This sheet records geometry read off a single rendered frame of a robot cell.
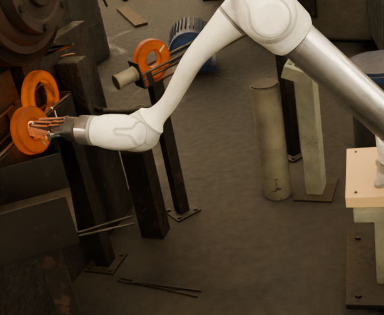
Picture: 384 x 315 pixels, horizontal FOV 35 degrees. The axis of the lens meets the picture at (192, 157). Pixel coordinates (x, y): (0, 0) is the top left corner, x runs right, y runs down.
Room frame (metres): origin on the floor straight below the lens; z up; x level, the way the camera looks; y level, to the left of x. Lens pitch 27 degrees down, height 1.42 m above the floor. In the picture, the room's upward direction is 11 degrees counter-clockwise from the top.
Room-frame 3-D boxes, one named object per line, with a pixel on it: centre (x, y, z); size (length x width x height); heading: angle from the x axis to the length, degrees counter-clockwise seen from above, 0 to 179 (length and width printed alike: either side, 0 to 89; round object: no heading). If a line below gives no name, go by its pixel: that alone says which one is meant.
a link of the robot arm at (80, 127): (1.72, 0.29, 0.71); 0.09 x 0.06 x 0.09; 154
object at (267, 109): (2.30, -0.34, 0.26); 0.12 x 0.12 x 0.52
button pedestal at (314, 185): (2.27, -0.50, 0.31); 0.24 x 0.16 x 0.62; 154
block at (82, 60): (2.20, 0.37, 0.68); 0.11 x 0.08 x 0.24; 64
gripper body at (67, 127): (1.75, 0.36, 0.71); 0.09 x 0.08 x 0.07; 64
